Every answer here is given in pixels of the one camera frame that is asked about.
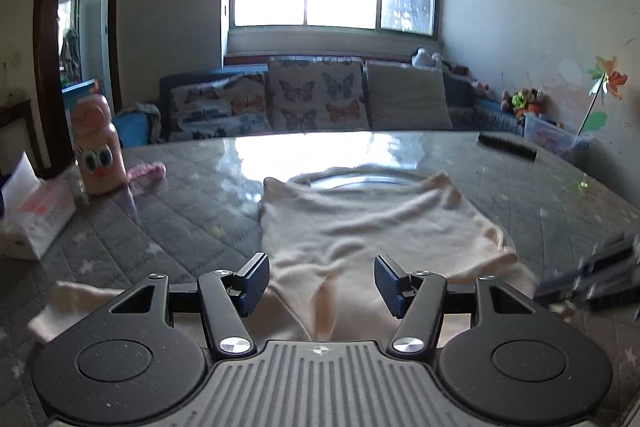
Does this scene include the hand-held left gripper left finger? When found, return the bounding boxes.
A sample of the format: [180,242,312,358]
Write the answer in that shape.
[107,252,271,358]

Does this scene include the white tissue box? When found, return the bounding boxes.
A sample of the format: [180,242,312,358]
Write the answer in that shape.
[0,152,77,262]

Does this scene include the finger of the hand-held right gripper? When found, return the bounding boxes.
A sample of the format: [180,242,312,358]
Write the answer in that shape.
[534,231,640,314]

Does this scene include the green and orange plush toys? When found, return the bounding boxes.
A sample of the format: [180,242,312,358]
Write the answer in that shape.
[500,87,549,118]

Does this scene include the blue stool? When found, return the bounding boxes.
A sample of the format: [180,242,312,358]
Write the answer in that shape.
[114,112,153,148]

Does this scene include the dark wooden cabinet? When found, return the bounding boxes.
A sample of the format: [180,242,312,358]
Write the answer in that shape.
[0,99,40,178]

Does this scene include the wide butterfly print cushion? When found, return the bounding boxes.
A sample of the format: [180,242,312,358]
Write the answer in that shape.
[169,73,274,142]

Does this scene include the dark blue sofa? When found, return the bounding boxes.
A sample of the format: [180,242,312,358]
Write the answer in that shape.
[159,56,527,144]

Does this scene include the square butterfly print cushion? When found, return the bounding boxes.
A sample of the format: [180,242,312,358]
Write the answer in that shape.
[267,57,371,134]

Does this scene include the black remote control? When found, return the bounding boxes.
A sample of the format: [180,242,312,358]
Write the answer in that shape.
[477,132,539,164]

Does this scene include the cream white shirt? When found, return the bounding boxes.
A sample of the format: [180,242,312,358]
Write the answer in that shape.
[27,172,576,348]

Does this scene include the clear plastic storage box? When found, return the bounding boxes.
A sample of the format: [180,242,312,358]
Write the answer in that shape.
[522,113,595,158]

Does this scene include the dark wooden door frame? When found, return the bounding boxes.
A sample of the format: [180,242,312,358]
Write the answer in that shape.
[32,0,126,170]

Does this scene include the grey crumpled cloth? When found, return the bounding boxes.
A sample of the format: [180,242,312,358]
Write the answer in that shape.
[120,103,163,142]

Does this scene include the grey plain cushion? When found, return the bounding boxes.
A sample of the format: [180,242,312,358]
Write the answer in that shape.
[365,60,454,132]

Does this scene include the colourful pinwheel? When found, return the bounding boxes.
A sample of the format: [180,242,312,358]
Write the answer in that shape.
[575,55,629,138]

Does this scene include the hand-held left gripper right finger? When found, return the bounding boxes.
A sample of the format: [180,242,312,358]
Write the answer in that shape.
[373,254,540,358]

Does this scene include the pink cartoon face bottle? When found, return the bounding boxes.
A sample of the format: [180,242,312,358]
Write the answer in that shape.
[70,89,127,196]

